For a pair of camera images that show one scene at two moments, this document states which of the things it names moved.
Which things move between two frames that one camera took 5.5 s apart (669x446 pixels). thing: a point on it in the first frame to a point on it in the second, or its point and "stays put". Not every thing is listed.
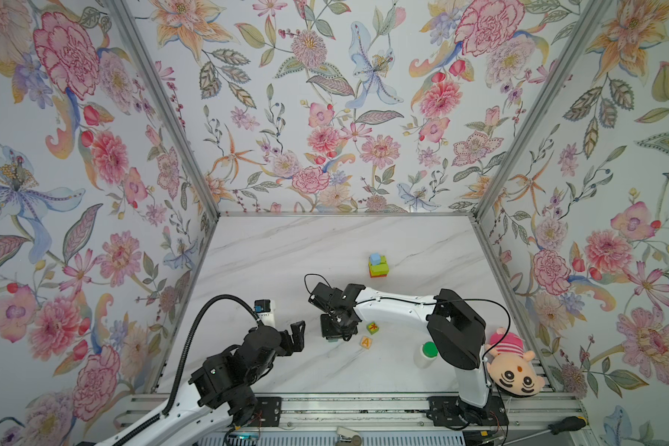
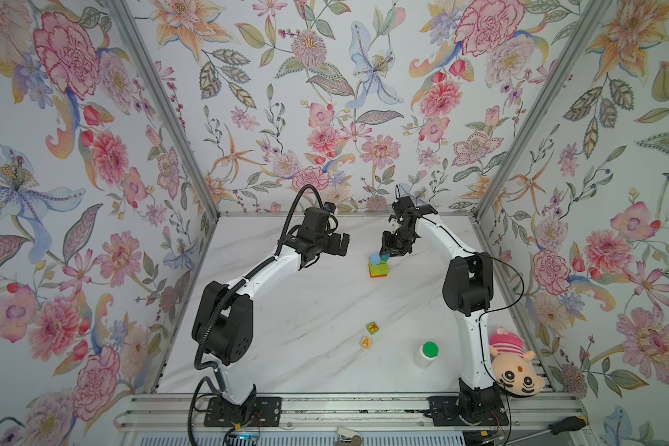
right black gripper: [328, 334] to [387, 247]
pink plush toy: [510, 368] stays put
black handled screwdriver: [561, 426] stays put
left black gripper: [296, 336] to [334, 246]
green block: [381, 269] stays put
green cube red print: [373, 328] stays put
